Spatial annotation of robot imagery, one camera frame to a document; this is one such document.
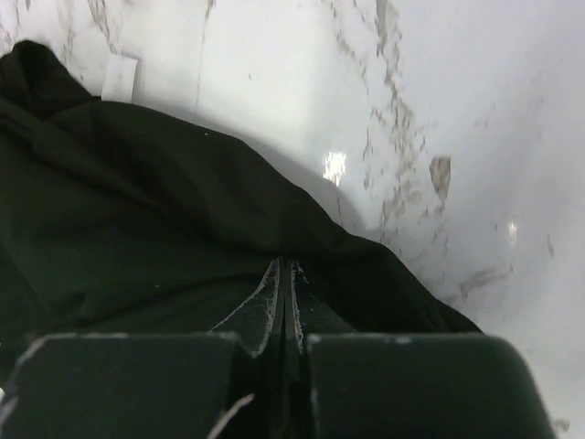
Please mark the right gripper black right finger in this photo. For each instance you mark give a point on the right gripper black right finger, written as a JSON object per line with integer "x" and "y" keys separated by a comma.
{"x": 379, "y": 385}

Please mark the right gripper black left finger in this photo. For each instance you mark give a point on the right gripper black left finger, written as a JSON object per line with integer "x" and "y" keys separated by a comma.
{"x": 117, "y": 385}

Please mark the black graphic t shirt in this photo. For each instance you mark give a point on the black graphic t shirt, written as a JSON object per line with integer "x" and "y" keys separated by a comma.
{"x": 118, "y": 218}

